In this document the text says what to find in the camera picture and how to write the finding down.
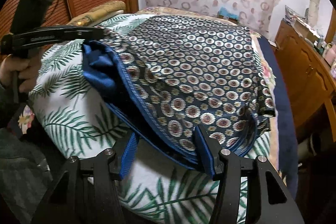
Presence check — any box with teal cloth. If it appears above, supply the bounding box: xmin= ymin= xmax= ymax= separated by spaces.
xmin=217 ymin=7 xmax=239 ymax=23

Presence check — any brown gold folded cushion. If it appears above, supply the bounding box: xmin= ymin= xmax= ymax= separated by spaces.
xmin=67 ymin=1 xmax=126 ymax=27

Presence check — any white palm-leaf cushion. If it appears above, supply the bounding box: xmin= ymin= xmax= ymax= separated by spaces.
xmin=28 ymin=13 xmax=271 ymax=224

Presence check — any wooden sideboard cabinet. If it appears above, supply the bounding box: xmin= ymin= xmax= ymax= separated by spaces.
xmin=274 ymin=20 xmax=335 ymax=140

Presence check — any navy circle-patterned satin garment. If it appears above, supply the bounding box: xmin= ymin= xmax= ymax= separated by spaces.
xmin=82 ymin=15 xmax=276 ymax=169

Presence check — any person's left hand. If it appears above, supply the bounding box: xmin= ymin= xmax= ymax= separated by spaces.
xmin=1 ymin=50 xmax=43 ymax=93

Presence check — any pink thermos bottle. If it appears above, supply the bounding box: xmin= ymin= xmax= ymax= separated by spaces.
xmin=324 ymin=43 xmax=336 ymax=66

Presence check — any cardboard box on sideboard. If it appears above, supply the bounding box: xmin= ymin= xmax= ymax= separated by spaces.
xmin=293 ymin=18 xmax=320 ymax=43

